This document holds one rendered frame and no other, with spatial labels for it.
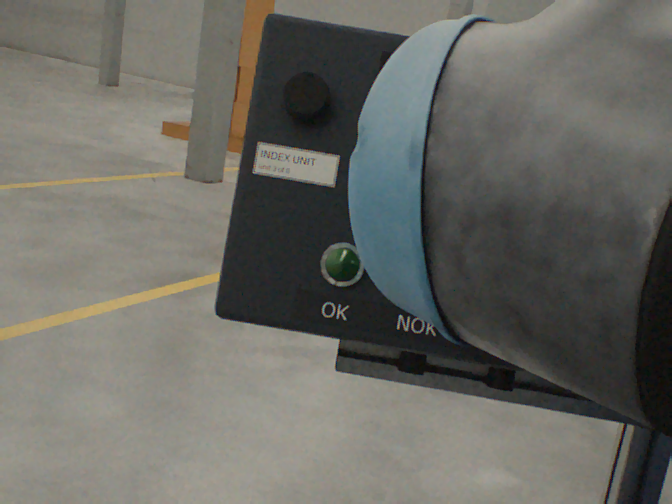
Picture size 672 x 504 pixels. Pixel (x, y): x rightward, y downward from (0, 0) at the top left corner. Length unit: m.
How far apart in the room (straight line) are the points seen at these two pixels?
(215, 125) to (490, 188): 6.63
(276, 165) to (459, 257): 0.26
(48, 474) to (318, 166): 2.06
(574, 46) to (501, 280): 0.08
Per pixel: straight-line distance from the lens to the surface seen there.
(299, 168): 0.51
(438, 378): 0.59
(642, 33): 0.29
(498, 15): 8.53
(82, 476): 2.50
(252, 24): 9.15
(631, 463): 0.64
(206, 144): 6.89
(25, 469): 2.53
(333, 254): 0.50
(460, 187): 0.26
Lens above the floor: 1.24
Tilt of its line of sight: 13 degrees down
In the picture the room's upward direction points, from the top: 9 degrees clockwise
